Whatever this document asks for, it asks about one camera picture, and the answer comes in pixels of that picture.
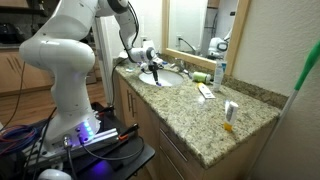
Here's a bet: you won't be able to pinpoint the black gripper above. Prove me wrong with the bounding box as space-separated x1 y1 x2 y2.
139 55 166 85

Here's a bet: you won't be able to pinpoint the white oval sink basin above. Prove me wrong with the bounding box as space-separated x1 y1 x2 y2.
138 68 185 88

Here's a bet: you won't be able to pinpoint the clear plastic water bottle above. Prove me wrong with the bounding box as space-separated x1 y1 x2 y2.
126 60 136 72

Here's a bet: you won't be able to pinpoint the chrome faucet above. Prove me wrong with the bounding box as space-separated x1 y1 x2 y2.
171 58 193 79

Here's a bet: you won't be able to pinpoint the green cylindrical container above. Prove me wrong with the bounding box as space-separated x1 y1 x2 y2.
192 71 212 84

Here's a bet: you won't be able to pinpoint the wooden vanity cabinet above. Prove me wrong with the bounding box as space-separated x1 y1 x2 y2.
113 73 281 180

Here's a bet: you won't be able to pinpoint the wooden framed mirror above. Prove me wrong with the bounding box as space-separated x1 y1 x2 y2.
161 0 252 76

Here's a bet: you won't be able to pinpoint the white toothpaste tube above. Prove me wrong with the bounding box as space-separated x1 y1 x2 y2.
196 82 217 100

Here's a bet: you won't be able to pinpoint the orange and black clamp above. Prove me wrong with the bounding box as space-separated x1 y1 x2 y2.
94 104 116 118
118 123 140 142

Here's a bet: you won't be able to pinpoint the white tube with yellow cap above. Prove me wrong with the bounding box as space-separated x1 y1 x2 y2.
223 99 240 133

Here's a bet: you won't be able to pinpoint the black robot cart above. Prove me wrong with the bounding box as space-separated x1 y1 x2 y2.
0 101 156 180

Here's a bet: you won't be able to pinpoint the wooden kitchen cabinets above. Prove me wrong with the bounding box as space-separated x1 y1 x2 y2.
0 48 54 94

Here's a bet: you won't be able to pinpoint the white round object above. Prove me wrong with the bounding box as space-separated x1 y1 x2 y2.
37 168 73 180

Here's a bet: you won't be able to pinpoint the metal cabinet door handle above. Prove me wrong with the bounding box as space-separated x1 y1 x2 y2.
130 94 137 118
126 89 133 113

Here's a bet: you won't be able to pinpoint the black power cord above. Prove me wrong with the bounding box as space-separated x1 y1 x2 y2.
110 56 133 108

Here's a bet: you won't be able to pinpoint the white door frame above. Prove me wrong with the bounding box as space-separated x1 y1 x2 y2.
91 16 115 108

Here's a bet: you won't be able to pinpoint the metal drawer handle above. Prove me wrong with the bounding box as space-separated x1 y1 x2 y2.
159 128 189 163
159 154 184 180

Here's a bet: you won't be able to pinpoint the aluminium mounting rail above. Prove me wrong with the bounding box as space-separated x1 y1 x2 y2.
23 128 119 168

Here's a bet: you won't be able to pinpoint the looping black base cable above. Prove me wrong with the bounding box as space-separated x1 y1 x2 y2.
64 134 146 180

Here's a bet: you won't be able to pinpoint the long black robot cable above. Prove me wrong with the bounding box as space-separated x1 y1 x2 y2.
21 106 58 180

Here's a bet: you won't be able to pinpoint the green and white mop handle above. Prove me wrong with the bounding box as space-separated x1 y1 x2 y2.
246 39 320 180

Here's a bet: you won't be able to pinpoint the red and blue cable bundle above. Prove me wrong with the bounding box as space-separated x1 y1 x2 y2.
0 124 41 156

